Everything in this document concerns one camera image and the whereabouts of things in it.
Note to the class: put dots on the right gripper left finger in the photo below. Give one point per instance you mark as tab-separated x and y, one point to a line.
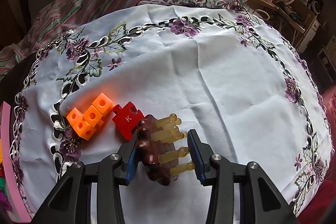
70	199

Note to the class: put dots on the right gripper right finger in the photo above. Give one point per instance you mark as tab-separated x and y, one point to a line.
260	200

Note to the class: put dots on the brown massage comb with pegs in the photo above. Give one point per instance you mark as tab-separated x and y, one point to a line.
155	148

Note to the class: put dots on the magenta perforated ball cup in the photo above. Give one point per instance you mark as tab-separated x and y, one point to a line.
4	203

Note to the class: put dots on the orange linked cubes toy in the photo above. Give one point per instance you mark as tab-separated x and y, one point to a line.
85	125

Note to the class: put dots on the pink storage box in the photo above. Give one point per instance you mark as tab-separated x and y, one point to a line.
19	212

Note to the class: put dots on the dark red puzzle block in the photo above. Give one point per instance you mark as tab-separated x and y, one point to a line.
126	119

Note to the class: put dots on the white floral embroidered tablecloth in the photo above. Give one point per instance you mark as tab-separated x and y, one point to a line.
226	74

